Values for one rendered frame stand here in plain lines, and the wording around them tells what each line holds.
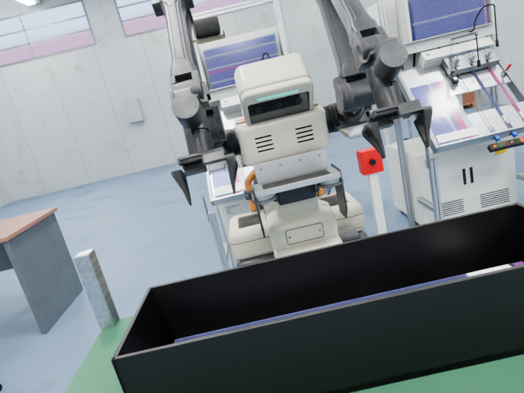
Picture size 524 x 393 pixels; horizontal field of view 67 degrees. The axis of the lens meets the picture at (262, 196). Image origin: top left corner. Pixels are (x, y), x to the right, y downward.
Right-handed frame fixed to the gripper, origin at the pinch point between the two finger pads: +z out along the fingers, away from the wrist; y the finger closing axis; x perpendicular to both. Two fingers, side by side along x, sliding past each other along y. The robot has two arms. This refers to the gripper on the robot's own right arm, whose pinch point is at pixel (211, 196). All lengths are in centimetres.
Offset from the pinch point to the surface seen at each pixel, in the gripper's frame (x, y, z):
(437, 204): 174, 123, 2
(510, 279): -39, 34, 26
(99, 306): -8.6, -23.8, 17.2
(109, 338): -10.0, -22.3, 23.1
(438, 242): -22.7, 34.3, 20.7
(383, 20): 166, 125, -130
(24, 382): 162, -150, 45
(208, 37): 501, -3, -376
